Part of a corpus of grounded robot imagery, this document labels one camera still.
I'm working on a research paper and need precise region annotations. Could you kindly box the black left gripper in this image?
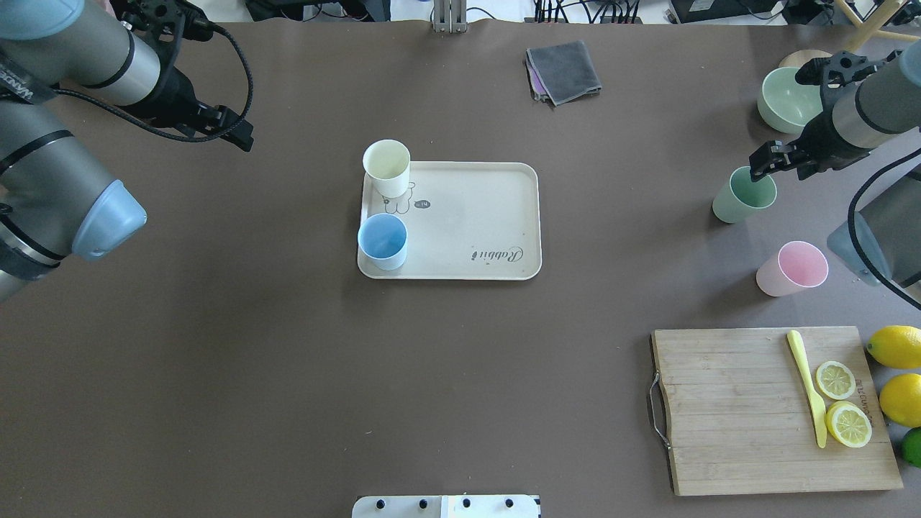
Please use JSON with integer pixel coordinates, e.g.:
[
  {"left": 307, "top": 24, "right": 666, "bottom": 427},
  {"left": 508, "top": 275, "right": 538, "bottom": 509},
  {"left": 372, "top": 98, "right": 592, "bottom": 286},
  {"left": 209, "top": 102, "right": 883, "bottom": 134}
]
[{"left": 136, "top": 68, "right": 254, "bottom": 152}]

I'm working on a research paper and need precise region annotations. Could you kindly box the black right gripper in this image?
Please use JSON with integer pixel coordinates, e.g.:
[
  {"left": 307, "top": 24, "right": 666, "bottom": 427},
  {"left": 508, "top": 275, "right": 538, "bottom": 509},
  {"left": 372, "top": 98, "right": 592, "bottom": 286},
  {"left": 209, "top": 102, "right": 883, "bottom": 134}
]
[{"left": 748, "top": 115, "right": 871, "bottom": 183}]

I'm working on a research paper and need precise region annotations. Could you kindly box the green cup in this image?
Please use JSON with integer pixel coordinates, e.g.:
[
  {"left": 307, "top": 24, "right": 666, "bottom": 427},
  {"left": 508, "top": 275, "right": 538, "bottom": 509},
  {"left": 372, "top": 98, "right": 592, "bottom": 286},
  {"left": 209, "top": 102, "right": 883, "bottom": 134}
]
[{"left": 712, "top": 166, "right": 779, "bottom": 224}]

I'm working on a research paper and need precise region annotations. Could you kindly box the pink cup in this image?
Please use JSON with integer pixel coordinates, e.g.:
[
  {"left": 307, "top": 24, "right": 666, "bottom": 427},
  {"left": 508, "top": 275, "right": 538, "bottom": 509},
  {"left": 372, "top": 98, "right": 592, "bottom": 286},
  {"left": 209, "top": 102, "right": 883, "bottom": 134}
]
[{"left": 756, "top": 240, "right": 830, "bottom": 297}]

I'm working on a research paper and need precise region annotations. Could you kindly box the cream cup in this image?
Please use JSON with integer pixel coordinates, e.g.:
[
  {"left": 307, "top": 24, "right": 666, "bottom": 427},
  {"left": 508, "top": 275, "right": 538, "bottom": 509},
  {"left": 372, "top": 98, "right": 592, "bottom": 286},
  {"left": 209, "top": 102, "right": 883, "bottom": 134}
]
[{"left": 362, "top": 139, "right": 411, "bottom": 198}]

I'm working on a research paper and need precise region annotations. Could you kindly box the blue cup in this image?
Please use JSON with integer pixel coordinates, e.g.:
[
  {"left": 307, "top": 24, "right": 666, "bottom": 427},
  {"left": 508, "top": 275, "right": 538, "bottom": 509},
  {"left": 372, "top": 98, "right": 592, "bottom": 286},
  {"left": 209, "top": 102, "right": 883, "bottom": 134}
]
[{"left": 356, "top": 213, "right": 409, "bottom": 271}]

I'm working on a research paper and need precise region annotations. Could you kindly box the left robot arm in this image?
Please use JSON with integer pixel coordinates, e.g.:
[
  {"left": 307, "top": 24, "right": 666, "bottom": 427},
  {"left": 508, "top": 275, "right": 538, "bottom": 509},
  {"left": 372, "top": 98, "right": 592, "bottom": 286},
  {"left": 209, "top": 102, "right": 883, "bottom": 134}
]
[{"left": 1, "top": 1, "right": 253, "bottom": 299}]

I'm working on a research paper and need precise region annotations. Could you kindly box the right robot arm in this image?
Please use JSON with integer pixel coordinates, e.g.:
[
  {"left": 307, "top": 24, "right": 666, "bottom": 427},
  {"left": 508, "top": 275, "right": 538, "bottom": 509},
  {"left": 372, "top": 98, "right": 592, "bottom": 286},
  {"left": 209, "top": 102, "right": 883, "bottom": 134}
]
[{"left": 749, "top": 42, "right": 920, "bottom": 292}]

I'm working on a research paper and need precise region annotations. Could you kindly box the cream rabbit tray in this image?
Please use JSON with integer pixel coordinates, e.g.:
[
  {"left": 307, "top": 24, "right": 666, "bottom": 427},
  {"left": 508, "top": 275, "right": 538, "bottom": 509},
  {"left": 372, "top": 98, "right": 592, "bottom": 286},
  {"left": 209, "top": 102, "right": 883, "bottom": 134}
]
[{"left": 356, "top": 161, "right": 543, "bottom": 280}]

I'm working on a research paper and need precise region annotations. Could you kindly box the green bowl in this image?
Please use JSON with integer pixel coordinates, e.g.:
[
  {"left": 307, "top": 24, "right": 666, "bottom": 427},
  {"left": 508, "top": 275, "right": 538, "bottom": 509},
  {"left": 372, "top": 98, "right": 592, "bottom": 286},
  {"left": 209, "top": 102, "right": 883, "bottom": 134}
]
[{"left": 757, "top": 68, "right": 823, "bottom": 135}]

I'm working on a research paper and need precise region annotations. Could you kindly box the wooden cup stand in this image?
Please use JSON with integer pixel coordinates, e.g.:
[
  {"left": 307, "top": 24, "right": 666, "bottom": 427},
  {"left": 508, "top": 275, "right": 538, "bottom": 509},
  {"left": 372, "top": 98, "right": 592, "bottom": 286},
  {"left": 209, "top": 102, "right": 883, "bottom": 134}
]
[{"left": 779, "top": 1, "right": 919, "bottom": 68}]

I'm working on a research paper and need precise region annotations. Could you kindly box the yellow plastic knife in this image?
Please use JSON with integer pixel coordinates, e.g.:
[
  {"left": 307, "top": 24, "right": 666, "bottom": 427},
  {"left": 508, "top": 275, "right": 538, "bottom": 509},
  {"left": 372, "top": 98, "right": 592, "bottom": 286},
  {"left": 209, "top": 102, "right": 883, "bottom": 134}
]
[{"left": 786, "top": 329, "right": 828, "bottom": 449}]

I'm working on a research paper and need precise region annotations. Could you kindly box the whole yellow lemon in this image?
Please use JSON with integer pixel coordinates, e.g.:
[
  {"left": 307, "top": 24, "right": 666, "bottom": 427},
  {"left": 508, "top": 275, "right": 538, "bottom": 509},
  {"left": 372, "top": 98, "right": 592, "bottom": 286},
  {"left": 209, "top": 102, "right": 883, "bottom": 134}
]
[
  {"left": 866, "top": 325, "right": 920, "bottom": 370},
  {"left": 879, "top": 373, "right": 920, "bottom": 427}
]

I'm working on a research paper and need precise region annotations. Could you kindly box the grey folded cloth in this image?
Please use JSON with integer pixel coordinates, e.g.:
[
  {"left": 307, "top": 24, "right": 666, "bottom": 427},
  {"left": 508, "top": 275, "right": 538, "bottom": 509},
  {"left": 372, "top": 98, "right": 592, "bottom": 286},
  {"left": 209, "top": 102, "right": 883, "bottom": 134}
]
[{"left": 525, "top": 40, "right": 602, "bottom": 107}]

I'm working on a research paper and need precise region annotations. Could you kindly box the lemon slice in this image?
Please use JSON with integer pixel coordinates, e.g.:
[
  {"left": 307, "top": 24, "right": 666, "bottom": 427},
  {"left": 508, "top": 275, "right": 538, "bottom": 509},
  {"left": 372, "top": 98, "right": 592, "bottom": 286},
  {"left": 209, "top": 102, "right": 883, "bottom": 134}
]
[
  {"left": 825, "top": 401, "right": 873, "bottom": 448},
  {"left": 815, "top": 360, "right": 856, "bottom": 401}
]

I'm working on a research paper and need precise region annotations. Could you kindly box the purple cloth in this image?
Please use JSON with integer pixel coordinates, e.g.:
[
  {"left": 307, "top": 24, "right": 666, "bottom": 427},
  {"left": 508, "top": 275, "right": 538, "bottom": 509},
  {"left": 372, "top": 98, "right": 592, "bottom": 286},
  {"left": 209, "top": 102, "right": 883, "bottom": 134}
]
[{"left": 525, "top": 60, "right": 550, "bottom": 102}]

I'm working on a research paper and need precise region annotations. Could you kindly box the wooden cutting board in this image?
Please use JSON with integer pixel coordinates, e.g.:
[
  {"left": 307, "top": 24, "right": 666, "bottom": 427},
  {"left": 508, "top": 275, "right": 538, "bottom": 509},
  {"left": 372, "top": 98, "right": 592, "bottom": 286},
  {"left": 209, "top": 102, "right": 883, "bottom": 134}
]
[{"left": 651, "top": 327, "right": 902, "bottom": 497}]

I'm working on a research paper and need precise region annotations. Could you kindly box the green lime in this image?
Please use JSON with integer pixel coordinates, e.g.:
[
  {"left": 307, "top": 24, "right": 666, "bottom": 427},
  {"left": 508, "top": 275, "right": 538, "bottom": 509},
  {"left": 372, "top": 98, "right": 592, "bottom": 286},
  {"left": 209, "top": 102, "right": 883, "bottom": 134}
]
[{"left": 900, "top": 427, "right": 921, "bottom": 468}]

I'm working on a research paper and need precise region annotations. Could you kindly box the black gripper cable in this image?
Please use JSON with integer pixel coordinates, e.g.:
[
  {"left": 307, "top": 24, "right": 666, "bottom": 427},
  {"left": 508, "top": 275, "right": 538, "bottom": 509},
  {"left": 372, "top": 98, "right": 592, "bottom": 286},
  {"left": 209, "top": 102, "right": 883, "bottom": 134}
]
[{"left": 54, "top": 22, "right": 255, "bottom": 143}]

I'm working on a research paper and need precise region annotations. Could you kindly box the aluminium frame post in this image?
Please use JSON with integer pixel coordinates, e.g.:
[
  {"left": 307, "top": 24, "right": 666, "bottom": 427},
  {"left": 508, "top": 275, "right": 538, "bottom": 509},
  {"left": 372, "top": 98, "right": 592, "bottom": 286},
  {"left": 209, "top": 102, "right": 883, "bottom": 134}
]
[{"left": 432, "top": 0, "right": 469, "bottom": 34}]

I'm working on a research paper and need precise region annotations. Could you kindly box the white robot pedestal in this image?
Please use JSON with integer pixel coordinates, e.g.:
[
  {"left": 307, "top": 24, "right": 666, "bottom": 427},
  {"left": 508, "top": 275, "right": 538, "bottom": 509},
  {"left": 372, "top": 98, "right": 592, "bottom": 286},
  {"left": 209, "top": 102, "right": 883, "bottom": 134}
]
[{"left": 351, "top": 493, "right": 543, "bottom": 517}]

